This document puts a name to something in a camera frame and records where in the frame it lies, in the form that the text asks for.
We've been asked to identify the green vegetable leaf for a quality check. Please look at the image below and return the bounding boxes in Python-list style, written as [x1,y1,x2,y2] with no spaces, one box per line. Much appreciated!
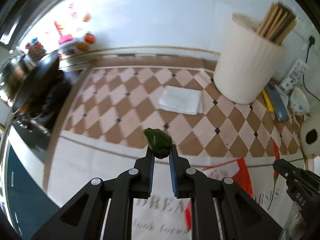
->
[143,128,172,159]

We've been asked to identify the blue kitchen base cabinets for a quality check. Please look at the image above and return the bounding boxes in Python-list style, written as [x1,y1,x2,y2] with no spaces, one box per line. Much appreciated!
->
[4,145,60,239]

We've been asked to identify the white rice cooker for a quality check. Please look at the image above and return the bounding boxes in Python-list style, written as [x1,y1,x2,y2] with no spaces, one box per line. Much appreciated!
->
[300,112,320,159]

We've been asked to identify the grey knife sharpener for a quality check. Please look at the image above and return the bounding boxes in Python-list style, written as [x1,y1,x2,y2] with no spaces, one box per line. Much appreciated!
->
[265,82,289,121]

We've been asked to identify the white patterned bowl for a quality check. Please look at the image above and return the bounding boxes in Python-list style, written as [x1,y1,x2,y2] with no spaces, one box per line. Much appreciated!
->
[289,87,310,116]

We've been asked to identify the checkered tablecloth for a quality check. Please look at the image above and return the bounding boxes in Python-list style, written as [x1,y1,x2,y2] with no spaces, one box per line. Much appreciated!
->
[43,55,304,225]

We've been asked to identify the white power strip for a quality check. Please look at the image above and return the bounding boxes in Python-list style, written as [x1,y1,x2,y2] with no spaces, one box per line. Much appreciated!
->
[279,59,309,94]

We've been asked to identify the white cylindrical chopstick holder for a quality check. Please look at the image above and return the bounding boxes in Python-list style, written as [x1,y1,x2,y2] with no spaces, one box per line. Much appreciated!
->
[213,13,286,105]

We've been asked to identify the black gas stove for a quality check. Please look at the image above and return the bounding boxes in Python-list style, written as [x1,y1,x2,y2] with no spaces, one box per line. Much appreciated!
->
[13,70,78,152]

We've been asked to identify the white folded cloth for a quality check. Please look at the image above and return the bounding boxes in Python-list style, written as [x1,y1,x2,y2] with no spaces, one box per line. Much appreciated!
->
[158,86,203,115]

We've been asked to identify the black wok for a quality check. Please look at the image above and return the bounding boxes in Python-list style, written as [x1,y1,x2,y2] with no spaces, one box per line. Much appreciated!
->
[1,50,63,115]

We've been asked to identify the bundle of wooden chopsticks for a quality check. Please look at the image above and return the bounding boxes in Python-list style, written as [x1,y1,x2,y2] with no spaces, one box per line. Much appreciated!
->
[256,2,296,45]

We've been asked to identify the orange tomato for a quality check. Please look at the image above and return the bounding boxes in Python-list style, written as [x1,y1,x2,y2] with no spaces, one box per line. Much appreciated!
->
[84,33,96,44]

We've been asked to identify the pink plastic utensil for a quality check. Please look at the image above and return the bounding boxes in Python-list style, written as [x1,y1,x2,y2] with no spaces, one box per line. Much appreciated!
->
[54,21,73,45]

